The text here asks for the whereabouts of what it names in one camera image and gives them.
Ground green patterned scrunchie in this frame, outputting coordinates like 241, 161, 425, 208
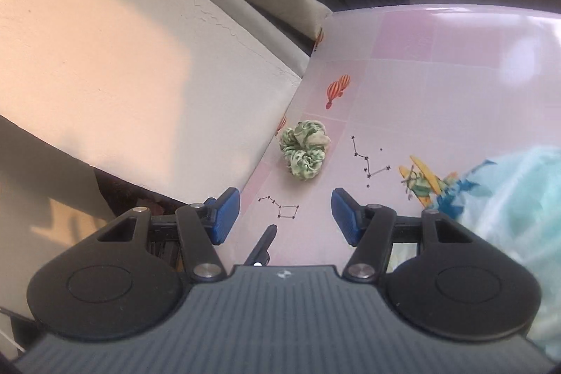
279, 120, 330, 182

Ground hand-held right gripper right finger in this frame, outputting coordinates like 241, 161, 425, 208
330, 187, 477, 283

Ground pale green plastic bag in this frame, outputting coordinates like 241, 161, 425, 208
427, 145, 561, 361

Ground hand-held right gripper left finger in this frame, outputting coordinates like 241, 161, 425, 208
96, 187, 241, 283

